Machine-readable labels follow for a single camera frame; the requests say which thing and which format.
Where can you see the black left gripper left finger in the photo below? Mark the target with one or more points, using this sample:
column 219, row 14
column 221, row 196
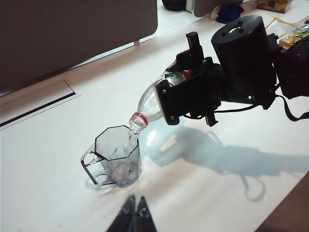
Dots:
column 125, row 217

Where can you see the wide brown desk partition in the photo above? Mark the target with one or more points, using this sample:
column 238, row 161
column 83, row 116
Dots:
column 72, row 36

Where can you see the beige cloth item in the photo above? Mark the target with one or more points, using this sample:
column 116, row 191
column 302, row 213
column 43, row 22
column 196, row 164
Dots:
column 214, row 13

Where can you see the yellow green snack packet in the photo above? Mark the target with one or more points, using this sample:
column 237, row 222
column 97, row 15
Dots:
column 289, row 39

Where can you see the brown yellow snack package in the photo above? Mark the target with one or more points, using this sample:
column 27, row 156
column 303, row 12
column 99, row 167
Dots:
column 270, row 4

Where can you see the black round bag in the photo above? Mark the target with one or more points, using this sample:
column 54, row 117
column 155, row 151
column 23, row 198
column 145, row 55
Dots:
column 173, row 4

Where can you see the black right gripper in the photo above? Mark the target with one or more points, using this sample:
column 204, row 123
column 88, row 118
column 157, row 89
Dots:
column 216, row 82

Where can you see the transparent grey plastic mug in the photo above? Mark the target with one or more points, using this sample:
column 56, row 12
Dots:
column 120, row 166

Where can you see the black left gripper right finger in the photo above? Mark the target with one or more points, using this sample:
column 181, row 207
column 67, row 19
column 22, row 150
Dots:
column 144, row 217

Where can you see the clear plastic zip bag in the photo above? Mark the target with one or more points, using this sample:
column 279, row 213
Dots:
column 280, row 27

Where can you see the blue cloth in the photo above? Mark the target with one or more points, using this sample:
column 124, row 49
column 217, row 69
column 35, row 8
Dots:
column 229, row 13

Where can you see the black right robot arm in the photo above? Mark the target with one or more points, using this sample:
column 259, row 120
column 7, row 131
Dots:
column 243, row 60

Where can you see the clear water bottle red label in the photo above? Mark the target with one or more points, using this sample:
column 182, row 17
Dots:
column 149, row 101

